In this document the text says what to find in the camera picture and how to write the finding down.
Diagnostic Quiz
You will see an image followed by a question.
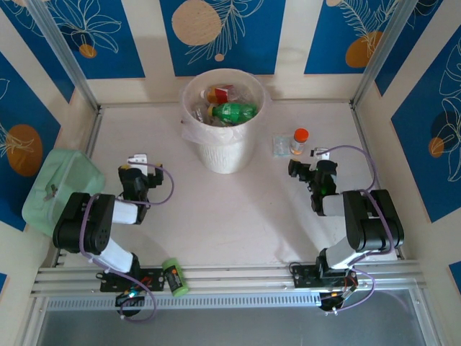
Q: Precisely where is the slotted grey cable duct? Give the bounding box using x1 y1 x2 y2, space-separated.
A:
46 290 322 311

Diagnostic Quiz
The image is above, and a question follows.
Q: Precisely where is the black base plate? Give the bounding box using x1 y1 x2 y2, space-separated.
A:
290 262 358 290
99 266 167 293

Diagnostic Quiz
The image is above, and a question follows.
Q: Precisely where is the left base wiring board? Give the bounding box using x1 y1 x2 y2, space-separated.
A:
114 288 146 318

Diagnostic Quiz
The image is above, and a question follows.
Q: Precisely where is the grey metal panel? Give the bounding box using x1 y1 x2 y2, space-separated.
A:
34 288 439 346

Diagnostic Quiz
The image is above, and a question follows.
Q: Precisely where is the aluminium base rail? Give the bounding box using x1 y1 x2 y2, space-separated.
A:
28 259 423 293

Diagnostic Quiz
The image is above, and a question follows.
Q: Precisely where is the green cylindrical can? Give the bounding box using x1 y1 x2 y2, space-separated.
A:
161 257 191 298

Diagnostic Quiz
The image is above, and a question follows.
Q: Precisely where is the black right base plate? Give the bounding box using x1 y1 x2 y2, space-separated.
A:
290 262 358 290

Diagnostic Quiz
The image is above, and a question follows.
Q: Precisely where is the aluminium frame post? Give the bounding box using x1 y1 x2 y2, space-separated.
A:
349 0 416 108
27 0 101 112

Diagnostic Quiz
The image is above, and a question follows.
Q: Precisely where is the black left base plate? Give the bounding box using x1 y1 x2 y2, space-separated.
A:
99 266 167 293

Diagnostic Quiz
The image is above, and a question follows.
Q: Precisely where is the red yellow label bottle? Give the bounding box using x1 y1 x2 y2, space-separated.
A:
200 84 235 105

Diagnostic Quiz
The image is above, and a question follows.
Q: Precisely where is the base wiring board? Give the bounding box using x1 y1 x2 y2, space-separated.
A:
318 288 347 315
114 288 146 318

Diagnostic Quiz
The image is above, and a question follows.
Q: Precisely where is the orange cap pill bottle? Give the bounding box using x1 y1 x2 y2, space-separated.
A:
290 128 310 156

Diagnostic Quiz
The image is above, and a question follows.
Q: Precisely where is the right base wiring board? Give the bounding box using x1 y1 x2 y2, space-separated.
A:
318 288 347 315

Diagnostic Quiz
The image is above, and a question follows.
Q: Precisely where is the small clear plastic packet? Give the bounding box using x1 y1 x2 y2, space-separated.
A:
272 135 292 159

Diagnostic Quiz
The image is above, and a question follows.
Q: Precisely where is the mint green zipper pouch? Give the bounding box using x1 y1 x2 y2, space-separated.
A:
21 148 106 239

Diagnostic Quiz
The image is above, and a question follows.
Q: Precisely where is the white round waste bin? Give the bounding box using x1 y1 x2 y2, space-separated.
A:
181 68 271 174

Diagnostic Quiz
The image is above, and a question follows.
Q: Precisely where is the clear plastic bin liner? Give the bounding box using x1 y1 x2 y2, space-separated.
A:
179 69 273 146

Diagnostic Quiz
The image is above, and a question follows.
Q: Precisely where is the green bottle yellow cap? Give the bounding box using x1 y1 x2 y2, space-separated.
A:
207 102 259 125

